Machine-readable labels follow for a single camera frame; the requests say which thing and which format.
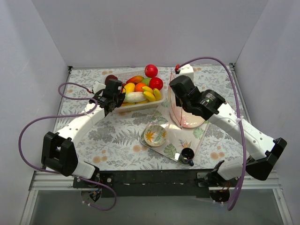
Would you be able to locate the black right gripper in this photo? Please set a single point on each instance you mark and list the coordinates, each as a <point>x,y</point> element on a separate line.
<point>180,85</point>

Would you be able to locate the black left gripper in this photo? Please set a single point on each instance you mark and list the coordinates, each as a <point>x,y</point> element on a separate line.
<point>115,86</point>

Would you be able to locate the clear zip top bag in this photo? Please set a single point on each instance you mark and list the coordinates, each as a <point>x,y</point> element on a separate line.
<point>176,112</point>

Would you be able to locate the white radish toy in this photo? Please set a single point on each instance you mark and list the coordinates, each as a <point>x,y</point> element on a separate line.
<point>134,97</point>

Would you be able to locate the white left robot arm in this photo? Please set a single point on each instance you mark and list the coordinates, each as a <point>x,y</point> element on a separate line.
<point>59,152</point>

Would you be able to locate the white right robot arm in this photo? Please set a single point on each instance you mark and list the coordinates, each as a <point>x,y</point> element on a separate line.
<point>262,151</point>

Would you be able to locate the yellow fruit under radish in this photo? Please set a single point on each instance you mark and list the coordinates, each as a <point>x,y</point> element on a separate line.
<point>133,103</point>

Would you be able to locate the white plastic fruit basket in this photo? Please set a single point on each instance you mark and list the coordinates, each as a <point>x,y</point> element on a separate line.
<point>124,76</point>

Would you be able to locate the dark red apple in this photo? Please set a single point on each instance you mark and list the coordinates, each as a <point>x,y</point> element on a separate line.
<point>110,77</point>

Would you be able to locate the yellow mango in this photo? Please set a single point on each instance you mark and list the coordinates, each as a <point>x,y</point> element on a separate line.
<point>128,88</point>

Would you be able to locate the pink white plate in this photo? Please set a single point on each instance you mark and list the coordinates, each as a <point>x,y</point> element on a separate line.
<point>193,121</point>

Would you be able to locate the orange fruit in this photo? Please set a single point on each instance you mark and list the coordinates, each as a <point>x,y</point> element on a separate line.
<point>138,87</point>

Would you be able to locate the orange red mango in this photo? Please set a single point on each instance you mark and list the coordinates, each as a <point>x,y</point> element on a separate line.
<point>135,79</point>

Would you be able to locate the red apple right side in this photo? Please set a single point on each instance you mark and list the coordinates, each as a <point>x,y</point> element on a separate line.
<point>156,83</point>

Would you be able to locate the yellow banana bunch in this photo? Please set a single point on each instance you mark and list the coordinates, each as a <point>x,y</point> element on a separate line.
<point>151,94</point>

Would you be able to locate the green fruit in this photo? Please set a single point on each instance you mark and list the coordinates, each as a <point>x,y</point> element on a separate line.
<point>146,81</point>

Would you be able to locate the red pomegranate on basket rim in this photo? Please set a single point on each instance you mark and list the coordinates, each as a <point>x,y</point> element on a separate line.
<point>151,71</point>

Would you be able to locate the floral tablecloth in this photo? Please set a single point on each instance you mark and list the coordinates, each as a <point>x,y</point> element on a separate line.
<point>114,142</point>

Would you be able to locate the leaf pattern tray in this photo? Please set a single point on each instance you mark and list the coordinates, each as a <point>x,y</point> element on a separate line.
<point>177,138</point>

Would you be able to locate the floral small bowl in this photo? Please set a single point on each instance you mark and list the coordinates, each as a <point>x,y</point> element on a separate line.
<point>155,135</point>

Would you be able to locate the dark blue cup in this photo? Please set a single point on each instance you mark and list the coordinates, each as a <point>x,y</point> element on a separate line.
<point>186,157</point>

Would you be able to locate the black base bar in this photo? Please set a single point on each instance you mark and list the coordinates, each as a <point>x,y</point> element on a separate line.
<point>156,182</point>

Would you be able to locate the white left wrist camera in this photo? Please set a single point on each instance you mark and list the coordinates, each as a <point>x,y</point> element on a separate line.
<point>97,86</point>

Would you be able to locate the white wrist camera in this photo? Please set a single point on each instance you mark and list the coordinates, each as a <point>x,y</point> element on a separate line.
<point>97,86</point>
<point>186,70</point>

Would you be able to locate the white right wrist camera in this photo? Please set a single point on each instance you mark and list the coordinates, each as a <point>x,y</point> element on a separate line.
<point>186,70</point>

